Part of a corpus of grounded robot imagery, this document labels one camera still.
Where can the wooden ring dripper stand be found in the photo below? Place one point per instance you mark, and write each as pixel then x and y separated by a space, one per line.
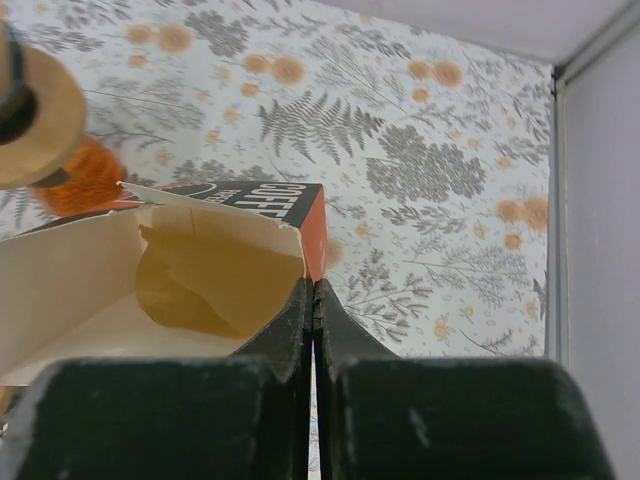
pixel 44 144

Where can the floral tablecloth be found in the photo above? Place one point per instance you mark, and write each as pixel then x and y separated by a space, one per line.
pixel 433 153

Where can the blue glass dripper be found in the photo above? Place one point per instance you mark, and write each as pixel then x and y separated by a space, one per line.
pixel 18 104

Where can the brown paper coffee filter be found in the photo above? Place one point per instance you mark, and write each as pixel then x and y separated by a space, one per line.
pixel 5 60

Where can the orange glass carafe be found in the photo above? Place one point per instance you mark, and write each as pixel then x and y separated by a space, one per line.
pixel 90 178

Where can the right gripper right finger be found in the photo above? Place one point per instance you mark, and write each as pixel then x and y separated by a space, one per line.
pixel 337 337

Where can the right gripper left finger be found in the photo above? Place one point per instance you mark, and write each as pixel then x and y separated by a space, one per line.
pixel 282 341

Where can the orange coffee filter box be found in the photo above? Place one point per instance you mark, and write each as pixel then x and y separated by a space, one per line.
pixel 68 289

